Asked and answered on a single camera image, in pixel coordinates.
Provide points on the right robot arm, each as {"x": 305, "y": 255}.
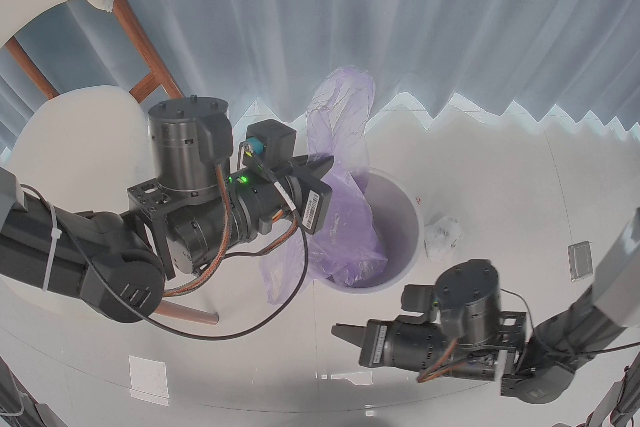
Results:
{"x": 470, "y": 295}

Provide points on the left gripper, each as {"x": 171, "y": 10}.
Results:
{"x": 270, "y": 210}

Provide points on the purple plastic bag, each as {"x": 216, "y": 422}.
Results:
{"x": 340, "y": 235}

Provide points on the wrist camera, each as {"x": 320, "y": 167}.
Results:
{"x": 270, "y": 140}
{"x": 417, "y": 300}

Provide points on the white trash bin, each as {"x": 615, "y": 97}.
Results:
{"x": 405, "y": 225}

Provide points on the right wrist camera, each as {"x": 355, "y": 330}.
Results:
{"x": 417, "y": 300}

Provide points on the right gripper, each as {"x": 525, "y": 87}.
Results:
{"x": 405, "y": 345}

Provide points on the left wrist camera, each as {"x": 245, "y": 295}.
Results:
{"x": 270, "y": 140}

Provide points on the pale blue curtain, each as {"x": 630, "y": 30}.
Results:
{"x": 400, "y": 14}

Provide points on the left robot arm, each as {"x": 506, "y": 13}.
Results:
{"x": 100, "y": 255}

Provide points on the crumpled white paper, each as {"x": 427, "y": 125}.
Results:
{"x": 442, "y": 240}

